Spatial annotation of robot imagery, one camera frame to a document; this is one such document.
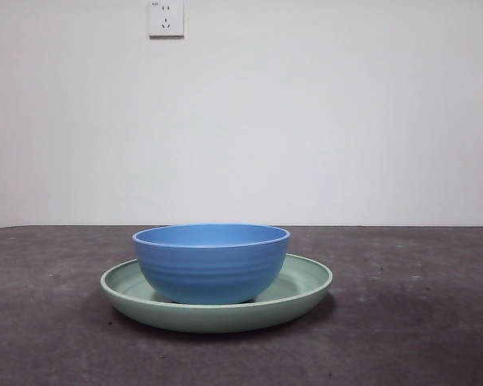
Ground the blue bowl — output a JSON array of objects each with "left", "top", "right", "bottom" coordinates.
[{"left": 131, "top": 224, "right": 291, "bottom": 305}]

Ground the green plate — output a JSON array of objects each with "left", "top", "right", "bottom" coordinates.
[{"left": 100, "top": 253, "right": 334, "bottom": 335}]

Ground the white wall socket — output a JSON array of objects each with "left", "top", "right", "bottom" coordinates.
[{"left": 148, "top": 0, "right": 186, "bottom": 40}]

